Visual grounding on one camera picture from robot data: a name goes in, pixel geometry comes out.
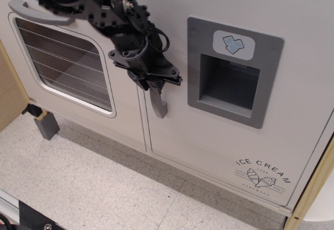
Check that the grey fridge door handle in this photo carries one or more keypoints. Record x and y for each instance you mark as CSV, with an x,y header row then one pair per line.
x,y
159,106

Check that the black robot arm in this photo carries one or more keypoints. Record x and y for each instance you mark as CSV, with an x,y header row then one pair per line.
x,y
138,45

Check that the white toy fridge door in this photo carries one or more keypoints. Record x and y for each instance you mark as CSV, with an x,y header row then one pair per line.
x,y
270,165

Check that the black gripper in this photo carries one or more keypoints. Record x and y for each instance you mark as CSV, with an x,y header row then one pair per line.
x,y
145,64

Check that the aluminium rail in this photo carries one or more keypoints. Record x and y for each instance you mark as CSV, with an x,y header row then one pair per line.
x,y
10,207

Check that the grey kitchen leg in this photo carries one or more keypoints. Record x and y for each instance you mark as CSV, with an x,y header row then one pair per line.
x,y
48,126

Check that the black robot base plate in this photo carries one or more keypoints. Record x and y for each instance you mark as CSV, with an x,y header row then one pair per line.
x,y
30,218

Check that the grey oven door handle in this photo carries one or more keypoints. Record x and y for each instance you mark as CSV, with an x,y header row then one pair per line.
x,y
21,8

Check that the grey ice dispenser panel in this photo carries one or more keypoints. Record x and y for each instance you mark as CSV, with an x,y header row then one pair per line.
x,y
231,70

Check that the white oven door with window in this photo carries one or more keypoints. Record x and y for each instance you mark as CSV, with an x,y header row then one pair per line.
x,y
66,70

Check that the light wooden right post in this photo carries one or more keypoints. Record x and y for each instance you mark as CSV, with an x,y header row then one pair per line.
x,y
313,187

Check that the light wooden side panel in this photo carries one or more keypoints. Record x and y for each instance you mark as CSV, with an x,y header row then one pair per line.
x,y
14,98

